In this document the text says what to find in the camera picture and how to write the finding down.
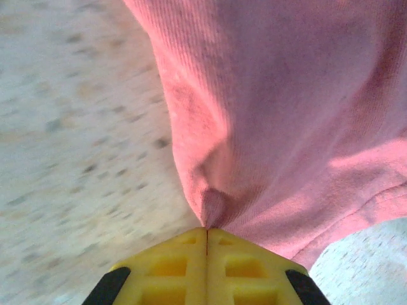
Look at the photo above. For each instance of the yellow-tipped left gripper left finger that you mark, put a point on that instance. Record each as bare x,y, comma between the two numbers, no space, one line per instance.
190,279

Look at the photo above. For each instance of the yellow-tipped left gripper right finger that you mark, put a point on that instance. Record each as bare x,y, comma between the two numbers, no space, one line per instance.
219,279

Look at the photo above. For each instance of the pink t-shirt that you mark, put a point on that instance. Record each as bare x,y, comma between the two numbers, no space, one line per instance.
270,111

